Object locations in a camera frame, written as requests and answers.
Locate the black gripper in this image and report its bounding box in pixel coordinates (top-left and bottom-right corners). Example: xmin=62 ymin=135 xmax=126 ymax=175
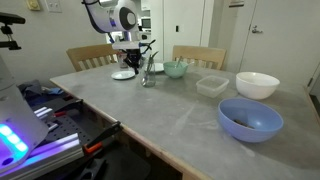
xmin=125 ymin=49 xmax=142 ymax=75

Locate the small white plate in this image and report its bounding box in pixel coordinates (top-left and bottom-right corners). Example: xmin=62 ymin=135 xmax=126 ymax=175
xmin=111 ymin=71 xmax=135 ymax=80

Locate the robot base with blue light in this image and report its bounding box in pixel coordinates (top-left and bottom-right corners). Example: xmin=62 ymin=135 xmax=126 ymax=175
xmin=0 ymin=59 xmax=48 ymax=173

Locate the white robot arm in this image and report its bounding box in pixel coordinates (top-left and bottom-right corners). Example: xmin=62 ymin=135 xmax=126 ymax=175
xmin=82 ymin=0 xmax=141 ymax=74

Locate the glass jar with cutlery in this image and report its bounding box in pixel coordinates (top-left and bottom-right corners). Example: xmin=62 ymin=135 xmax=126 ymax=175
xmin=141 ymin=53 xmax=156 ymax=87

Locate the teal bowl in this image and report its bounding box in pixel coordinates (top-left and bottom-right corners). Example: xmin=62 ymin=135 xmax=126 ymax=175
xmin=163 ymin=61 xmax=188 ymax=78

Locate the wooden chair right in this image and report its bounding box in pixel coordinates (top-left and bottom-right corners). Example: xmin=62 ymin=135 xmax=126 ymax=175
xmin=66 ymin=44 xmax=117 ymax=72

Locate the wooden chair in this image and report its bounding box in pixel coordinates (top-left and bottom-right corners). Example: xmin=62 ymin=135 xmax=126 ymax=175
xmin=172 ymin=45 xmax=226 ymax=70
xmin=66 ymin=44 xmax=117 ymax=72

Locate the metal spoon in teal bowl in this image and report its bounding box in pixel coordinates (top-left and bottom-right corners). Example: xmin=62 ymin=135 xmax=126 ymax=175
xmin=176 ymin=56 xmax=183 ymax=68

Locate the wooden chair left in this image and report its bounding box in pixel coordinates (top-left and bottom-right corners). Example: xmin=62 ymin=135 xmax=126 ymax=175
xmin=172 ymin=45 xmax=226 ymax=70

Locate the clear plastic container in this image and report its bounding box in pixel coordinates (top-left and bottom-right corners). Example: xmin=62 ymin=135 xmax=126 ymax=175
xmin=196 ymin=76 xmax=229 ymax=98

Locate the black orange clamp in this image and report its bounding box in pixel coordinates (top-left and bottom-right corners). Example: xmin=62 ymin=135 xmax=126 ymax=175
xmin=83 ymin=122 xmax=122 ymax=154

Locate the white bowl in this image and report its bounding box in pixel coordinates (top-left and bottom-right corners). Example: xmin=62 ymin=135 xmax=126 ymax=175
xmin=236 ymin=72 xmax=280 ymax=100

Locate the blue bowl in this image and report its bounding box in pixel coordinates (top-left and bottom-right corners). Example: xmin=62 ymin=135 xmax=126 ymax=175
xmin=218 ymin=98 xmax=284 ymax=143

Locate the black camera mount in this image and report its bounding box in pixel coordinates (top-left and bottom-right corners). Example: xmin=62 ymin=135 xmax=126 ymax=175
xmin=0 ymin=12 xmax=26 ymax=50

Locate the white door with handle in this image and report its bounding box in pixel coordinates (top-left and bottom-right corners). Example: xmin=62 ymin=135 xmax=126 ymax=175
xmin=241 ymin=0 xmax=320 ymax=85

